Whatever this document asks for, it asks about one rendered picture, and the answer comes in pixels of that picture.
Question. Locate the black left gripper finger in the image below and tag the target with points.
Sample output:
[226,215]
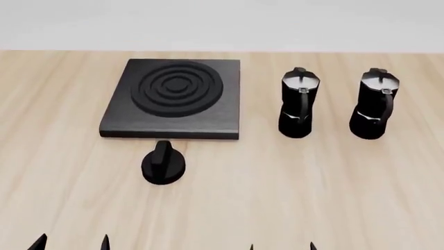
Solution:
[39,243]
[105,243]

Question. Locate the black moka pot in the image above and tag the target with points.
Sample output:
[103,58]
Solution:
[371,109]
[297,109]

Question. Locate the black round stove knob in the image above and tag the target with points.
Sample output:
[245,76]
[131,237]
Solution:
[162,166]

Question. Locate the black square stove plate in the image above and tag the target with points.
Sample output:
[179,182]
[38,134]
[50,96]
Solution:
[180,104]

